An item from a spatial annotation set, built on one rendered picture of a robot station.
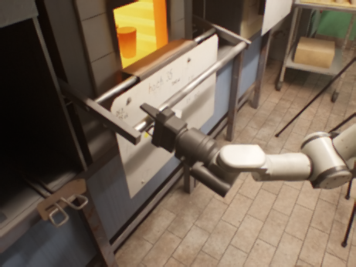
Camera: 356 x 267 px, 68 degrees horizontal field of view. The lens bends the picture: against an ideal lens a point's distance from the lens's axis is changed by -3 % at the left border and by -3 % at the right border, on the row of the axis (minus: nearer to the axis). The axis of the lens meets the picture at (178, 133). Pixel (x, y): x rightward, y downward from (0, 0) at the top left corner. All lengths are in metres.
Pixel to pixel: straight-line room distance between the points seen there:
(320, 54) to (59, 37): 2.62
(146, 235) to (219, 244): 0.44
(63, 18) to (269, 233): 1.56
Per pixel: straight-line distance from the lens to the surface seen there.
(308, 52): 3.04
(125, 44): 1.08
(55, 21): 0.75
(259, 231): 1.81
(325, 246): 1.88
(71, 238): 1.21
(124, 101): 0.77
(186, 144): 0.62
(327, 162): 0.72
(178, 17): 1.13
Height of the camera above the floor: 1.51
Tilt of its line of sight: 39 degrees down
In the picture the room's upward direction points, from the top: 2 degrees counter-clockwise
